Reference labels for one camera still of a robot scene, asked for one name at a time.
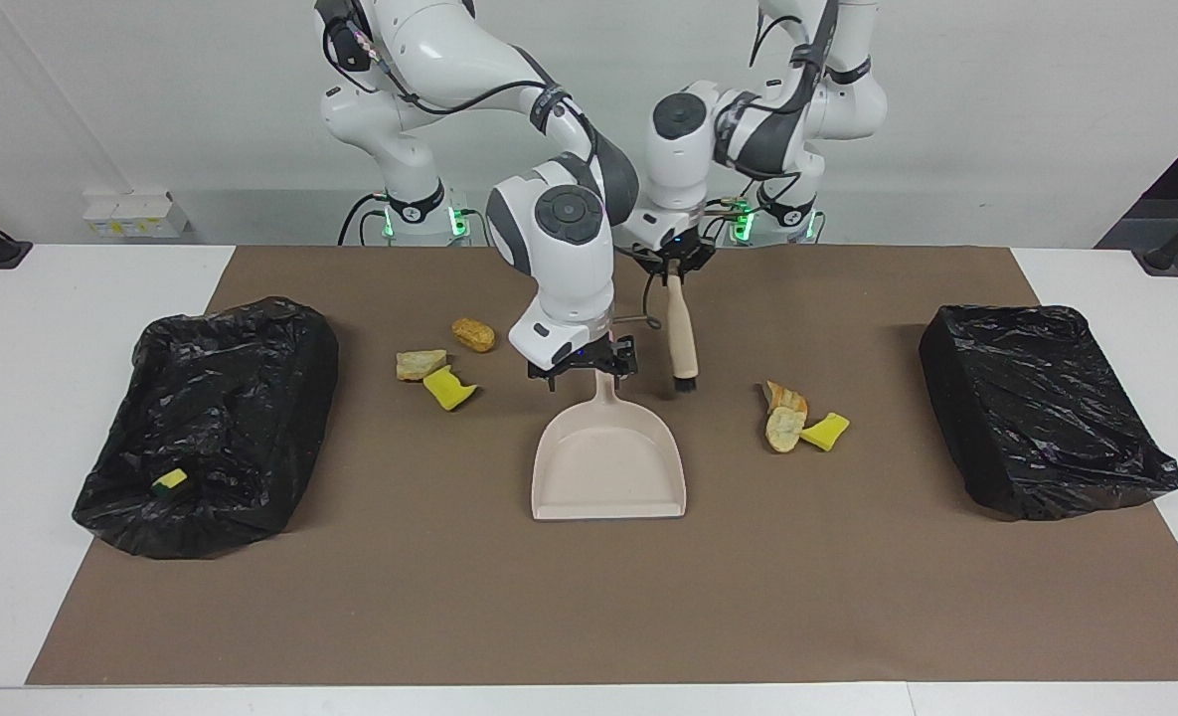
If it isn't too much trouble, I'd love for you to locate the white wall socket box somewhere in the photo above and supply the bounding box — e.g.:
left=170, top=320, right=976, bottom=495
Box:
left=83, top=191, right=192, bottom=240

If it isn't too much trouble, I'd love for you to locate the brown peanut shaped bread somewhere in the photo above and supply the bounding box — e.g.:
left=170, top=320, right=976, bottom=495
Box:
left=450, top=316, right=497, bottom=354

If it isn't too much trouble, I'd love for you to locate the beige plastic dustpan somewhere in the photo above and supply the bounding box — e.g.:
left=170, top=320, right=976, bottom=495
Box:
left=531, top=368, right=688, bottom=522

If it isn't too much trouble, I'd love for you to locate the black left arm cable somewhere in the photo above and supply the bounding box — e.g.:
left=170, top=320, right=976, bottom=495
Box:
left=751, top=0, right=843, bottom=205

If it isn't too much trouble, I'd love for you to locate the brown table mat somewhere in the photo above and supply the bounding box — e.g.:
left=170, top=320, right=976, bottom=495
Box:
left=27, top=245, right=1178, bottom=687

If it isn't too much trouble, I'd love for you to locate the beige hand brush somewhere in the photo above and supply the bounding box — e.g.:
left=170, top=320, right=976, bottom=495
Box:
left=665, top=261, right=700, bottom=393

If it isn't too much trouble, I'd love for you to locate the black bag lined bin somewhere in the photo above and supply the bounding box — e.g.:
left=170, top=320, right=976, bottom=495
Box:
left=919, top=303, right=1178, bottom=522
left=72, top=295, right=340, bottom=560

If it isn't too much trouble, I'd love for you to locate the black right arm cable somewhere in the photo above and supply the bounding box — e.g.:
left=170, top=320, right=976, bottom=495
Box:
left=322, top=0, right=575, bottom=135

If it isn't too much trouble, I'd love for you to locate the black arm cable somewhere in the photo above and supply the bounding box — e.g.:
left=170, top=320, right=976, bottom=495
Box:
left=322, top=0, right=575, bottom=135
left=751, top=0, right=843, bottom=205

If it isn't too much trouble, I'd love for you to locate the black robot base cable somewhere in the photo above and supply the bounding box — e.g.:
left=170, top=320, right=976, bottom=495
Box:
left=338, top=194, right=391, bottom=247

